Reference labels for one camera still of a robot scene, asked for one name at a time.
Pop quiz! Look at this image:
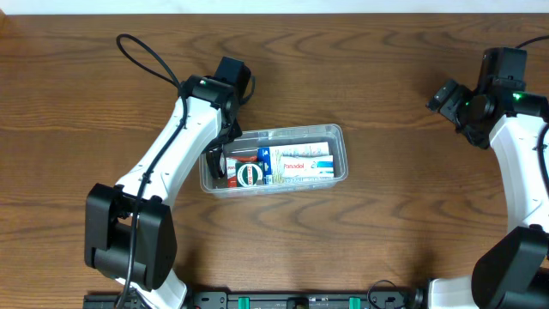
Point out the red Panadol box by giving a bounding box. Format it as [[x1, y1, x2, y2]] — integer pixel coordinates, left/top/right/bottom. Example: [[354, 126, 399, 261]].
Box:
[[226, 156, 257, 188]]

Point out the green square box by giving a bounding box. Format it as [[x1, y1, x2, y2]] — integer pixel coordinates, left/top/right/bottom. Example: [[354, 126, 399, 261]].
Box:
[[236, 161, 264, 187]]

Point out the blue fever patch box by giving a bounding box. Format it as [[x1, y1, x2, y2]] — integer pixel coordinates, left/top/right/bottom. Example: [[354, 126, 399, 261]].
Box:
[[257, 142, 334, 185]]

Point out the white Panadol box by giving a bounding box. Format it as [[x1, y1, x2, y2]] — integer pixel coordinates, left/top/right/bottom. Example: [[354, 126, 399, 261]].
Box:
[[279, 155, 335, 178]]

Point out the dark bottle white cap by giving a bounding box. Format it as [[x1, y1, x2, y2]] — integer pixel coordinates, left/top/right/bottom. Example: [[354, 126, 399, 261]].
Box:
[[213, 149, 226, 179]]

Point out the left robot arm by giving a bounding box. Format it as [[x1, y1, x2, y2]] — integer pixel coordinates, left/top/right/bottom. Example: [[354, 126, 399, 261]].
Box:
[[84, 57, 255, 308]]

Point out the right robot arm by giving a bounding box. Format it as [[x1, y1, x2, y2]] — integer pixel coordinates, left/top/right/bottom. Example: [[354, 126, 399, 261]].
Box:
[[425, 47, 548, 308]]

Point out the clear plastic container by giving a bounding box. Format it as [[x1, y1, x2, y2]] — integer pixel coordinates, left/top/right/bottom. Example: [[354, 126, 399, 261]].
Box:
[[199, 124, 349, 198]]

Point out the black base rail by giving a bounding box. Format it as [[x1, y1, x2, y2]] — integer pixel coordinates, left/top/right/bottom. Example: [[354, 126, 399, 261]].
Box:
[[83, 290, 430, 309]]

